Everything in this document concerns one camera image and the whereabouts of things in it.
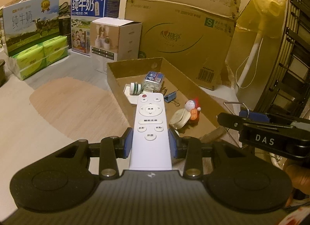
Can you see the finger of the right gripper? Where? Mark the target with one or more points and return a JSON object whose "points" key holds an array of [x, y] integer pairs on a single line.
{"points": [[254, 116]]}

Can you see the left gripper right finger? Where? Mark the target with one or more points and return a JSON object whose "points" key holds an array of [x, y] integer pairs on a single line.
{"points": [[190, 150]]}

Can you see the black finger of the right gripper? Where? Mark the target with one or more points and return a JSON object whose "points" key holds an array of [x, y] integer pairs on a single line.
{"points": [[230, 121]]}

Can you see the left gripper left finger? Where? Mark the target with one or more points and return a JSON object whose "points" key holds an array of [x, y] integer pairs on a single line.
{"points": [[111, 148]]}

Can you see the beige tape measure roll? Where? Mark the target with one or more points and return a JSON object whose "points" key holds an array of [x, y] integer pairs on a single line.
{"points": [[179, 118]]}

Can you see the red Doraemon figurine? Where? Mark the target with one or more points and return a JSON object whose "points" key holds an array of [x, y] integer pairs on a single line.
{"points": [[193, 107]]}

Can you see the white remote control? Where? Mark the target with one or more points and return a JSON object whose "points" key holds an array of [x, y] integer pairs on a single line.
{"points": [[150, 145]]}

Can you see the blue binder clip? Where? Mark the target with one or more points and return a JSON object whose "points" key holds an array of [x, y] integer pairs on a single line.
{"points": [[171, 98]]}

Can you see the green white tape roll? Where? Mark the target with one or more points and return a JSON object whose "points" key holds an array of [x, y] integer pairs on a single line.
{"points": [[135, 88]]}

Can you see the clear floss pick box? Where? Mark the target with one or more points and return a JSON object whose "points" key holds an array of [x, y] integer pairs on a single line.
{"points": [[153, 82]]}

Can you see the person right hand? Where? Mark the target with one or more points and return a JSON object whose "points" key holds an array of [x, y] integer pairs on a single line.
{"points": [[299, 176]]}

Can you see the black metal rack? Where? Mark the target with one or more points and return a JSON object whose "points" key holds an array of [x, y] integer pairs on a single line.
{"points": [[287, 90]]}

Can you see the large brown cardboard box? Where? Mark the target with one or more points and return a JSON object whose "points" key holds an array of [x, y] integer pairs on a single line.
{"points": [[193, 35]]}

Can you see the white humidifier product box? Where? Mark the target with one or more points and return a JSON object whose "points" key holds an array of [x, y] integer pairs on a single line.
{"points": [[115, 39]]}

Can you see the yellow plastic bag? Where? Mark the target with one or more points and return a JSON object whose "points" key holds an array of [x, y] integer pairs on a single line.
{"points": [[259, 18]]}

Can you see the green tissue pack bundle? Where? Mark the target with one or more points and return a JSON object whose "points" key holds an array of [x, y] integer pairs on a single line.
{"points": [[37, 57]]}

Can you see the lower dark storage basket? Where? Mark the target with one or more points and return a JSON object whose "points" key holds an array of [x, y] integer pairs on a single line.
{"points": [[2, 72]]}

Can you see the blue milk carton box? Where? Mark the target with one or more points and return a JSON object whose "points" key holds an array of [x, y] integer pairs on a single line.
{"points": [[82, 13]]}

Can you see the green pasture milk box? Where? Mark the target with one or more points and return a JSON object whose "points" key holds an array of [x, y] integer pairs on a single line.
{"points": [[27, 23]]}

